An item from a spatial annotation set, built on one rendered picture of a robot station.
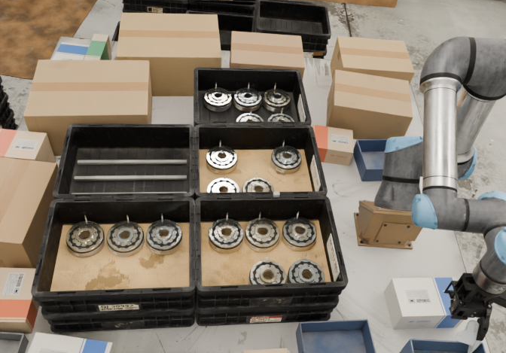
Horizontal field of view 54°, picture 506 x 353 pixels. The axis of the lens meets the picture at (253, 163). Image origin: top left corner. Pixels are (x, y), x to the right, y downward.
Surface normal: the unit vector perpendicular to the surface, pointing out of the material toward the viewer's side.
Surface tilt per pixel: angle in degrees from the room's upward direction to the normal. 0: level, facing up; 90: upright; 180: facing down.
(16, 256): 90
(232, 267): 0
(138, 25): 0
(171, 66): 90
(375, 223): 90
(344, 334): 0
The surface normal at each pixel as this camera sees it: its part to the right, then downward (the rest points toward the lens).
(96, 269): 0.09, -0.66
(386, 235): -0.02, 0.75
